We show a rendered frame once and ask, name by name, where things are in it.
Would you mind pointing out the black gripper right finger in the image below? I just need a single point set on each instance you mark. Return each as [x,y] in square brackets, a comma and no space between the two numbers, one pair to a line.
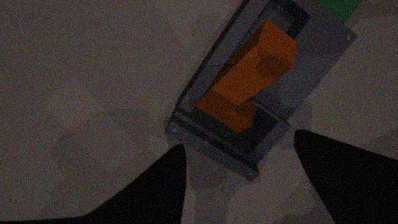
[356,186]

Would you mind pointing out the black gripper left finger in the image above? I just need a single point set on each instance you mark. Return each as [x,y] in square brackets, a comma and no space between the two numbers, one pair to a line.
[154,197]

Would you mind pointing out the orange l-shaped part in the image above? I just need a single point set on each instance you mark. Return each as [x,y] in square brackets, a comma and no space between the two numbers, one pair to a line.
[263,58]

